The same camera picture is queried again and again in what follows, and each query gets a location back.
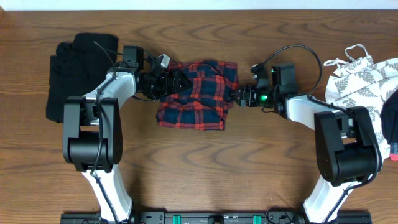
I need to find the red navy plaid shirt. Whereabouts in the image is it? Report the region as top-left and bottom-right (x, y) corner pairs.
(156, 60), (239, 131)

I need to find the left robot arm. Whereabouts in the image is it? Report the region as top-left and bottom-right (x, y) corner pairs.
(60, 45), (192, 223)

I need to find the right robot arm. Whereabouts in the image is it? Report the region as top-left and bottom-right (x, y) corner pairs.
(230, 63), (382, 223)

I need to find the black folded garment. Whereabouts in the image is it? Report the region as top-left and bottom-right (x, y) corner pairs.
(46, 33), (119, 123)

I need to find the white fern print cloth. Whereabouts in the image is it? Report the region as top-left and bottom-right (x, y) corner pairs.
(323, 44), (397, 160)

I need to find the dark navy garment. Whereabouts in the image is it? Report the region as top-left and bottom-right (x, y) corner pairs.
(381, 91), (397, 144)

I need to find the red object at edge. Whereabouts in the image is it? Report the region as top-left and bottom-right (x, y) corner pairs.
(389, 143), (398, 161)

